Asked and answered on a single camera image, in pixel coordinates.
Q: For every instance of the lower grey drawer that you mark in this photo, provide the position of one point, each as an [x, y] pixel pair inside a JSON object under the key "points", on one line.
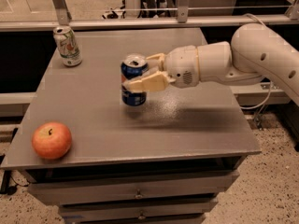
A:
{"points": [[138, 211]]}

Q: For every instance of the grey drawer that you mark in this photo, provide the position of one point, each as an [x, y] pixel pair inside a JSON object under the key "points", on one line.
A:
{"points": [[133, 188], [138, 211]]}

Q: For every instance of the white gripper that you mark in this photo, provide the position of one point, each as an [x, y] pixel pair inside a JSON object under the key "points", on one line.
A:
{"points": [[181, 65]]}

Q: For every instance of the grey drawer cabinet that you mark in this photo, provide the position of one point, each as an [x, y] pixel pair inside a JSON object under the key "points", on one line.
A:
{"points": [[176, 131]]}

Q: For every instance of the metal window rail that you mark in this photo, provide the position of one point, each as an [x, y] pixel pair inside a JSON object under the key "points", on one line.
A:
{"points": [[148, 23]]}

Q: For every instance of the upper grey drawer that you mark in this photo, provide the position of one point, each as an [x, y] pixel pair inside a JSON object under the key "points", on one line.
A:
{"points": [[133, 188]]}

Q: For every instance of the white green soda can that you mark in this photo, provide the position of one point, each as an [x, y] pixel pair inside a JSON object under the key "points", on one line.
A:
{"points": [[67, 46]]}

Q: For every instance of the red apple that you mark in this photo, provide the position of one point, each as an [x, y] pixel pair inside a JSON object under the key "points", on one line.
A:
{"points": [[51, 140]]}

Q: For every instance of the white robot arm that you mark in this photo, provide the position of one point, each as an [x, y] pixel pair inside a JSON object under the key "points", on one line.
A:
{"points": [[255, 52]]}

